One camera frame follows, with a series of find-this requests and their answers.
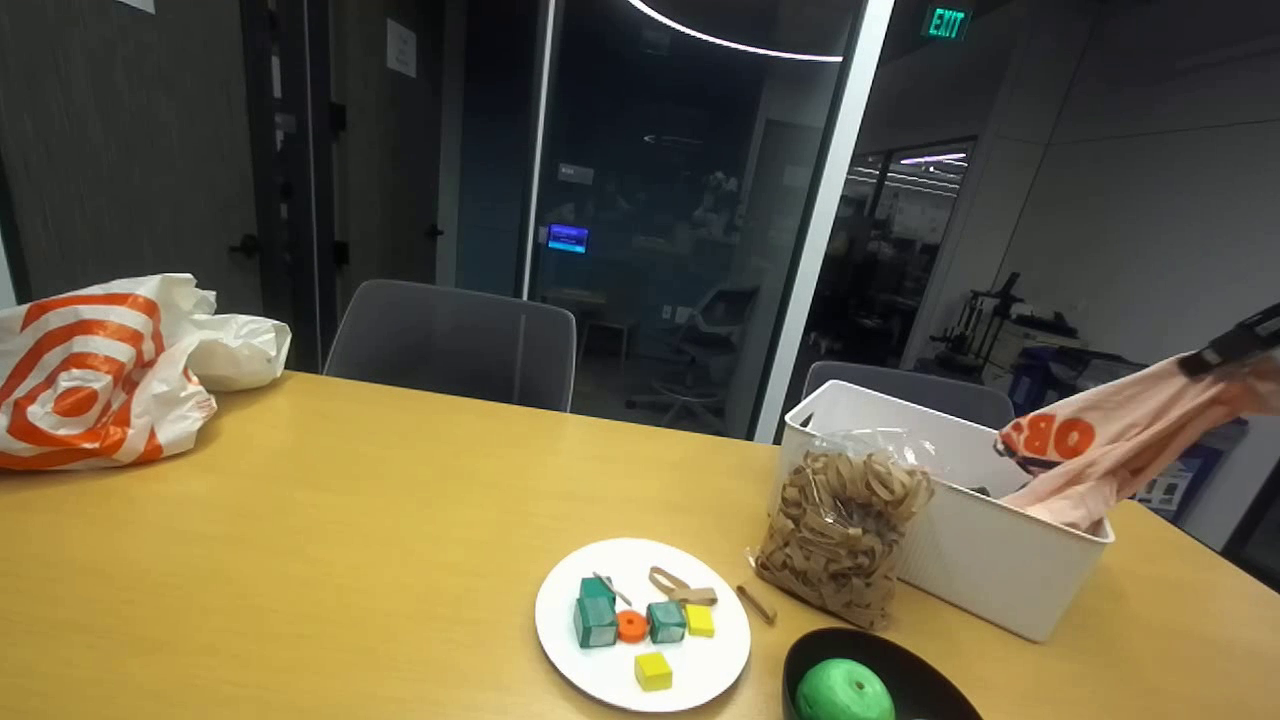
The clear container of pretzels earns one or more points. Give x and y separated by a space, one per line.
842 534

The thick white window pillar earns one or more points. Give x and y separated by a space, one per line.
821 212

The orange round bead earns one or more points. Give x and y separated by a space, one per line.
632 625

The blue glowing screen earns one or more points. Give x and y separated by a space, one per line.
567 237

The black bowl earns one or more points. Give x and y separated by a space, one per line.
933 682

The orange and white plastic bag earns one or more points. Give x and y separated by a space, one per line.
83 386

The white round plate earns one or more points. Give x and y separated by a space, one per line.
585 667

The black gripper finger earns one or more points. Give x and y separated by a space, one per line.
1233 342

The small teal wooden block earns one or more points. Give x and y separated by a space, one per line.
665 620

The pink shirt with orange print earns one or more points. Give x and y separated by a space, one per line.
1125 440

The grey chair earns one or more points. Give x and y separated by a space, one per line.
921 392
452 342

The white paper on door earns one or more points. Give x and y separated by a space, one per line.
402 48

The yellow wooden block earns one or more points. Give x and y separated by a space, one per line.
654 669
703 620

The white plastic basket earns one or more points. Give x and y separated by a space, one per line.
995 564

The thin white window post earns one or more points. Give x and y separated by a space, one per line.
539 132

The small wooden stick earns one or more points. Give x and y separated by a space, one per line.
758 600

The green exit sign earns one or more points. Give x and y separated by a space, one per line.
946 22

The black machine frame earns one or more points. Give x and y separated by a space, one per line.
995 326

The green apple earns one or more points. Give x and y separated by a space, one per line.
842 695

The tan wooden piece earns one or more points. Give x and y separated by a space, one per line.
681 588

